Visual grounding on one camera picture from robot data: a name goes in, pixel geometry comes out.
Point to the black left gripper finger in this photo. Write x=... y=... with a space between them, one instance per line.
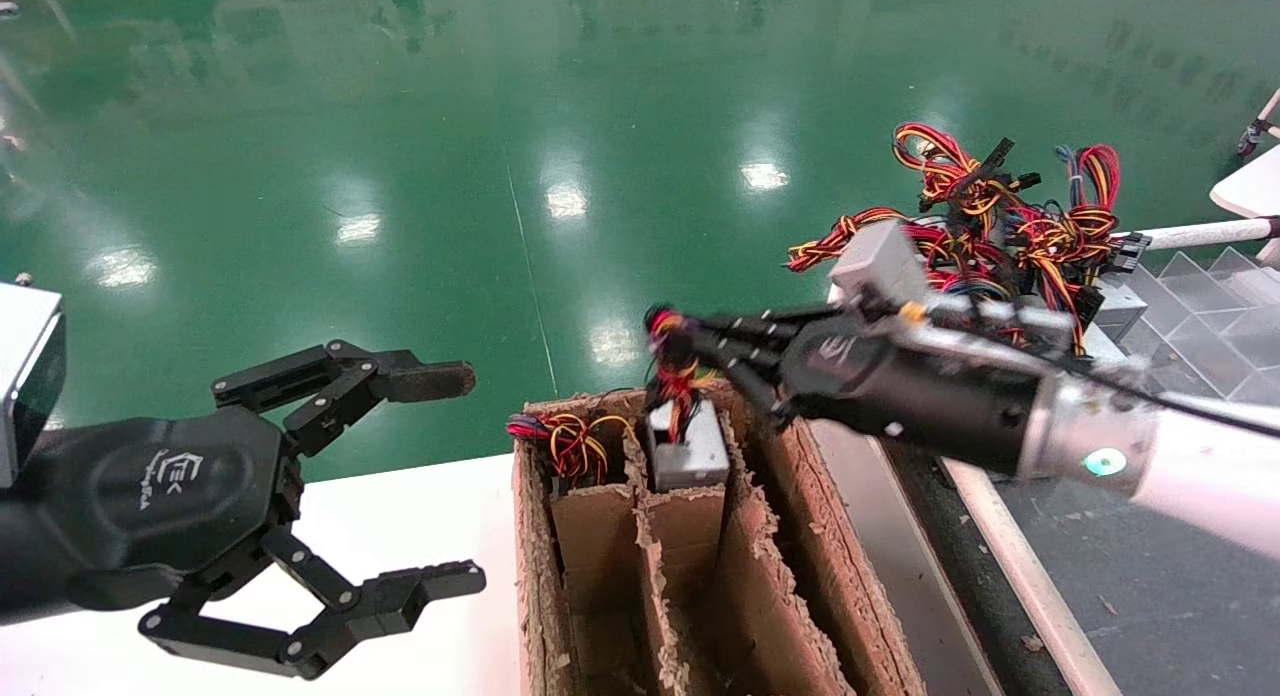
x=370 y=601
x=345 y=371

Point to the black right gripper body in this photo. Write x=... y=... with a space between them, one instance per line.
x=900 y=386

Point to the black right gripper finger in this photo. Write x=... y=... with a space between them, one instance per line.
x=750 y=328
x=750 y=376

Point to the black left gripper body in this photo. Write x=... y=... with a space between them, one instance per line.
x=160 y=506

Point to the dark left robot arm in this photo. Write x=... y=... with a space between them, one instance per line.
x=20 y=556

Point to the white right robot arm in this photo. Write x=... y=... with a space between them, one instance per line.
x=1200 y=476

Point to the divided brown cardboard box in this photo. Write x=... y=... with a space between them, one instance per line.
x=600 y=546

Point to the clear acrylic divider tray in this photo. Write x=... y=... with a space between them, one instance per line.
x=1220 y=316

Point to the white side table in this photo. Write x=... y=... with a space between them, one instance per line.
x=1255 y=191

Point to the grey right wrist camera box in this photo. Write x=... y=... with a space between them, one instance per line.
x=880 y=266

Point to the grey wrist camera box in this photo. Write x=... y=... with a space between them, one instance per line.
x=880 y=266
x=25 y=376

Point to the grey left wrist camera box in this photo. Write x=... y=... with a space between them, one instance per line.
x=25 y=376

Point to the cream table rail pipe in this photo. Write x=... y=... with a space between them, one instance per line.
x=1030 y=576
x=1210 y=233

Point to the white pipe frame rack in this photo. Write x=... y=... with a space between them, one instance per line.
x=1252 y=136

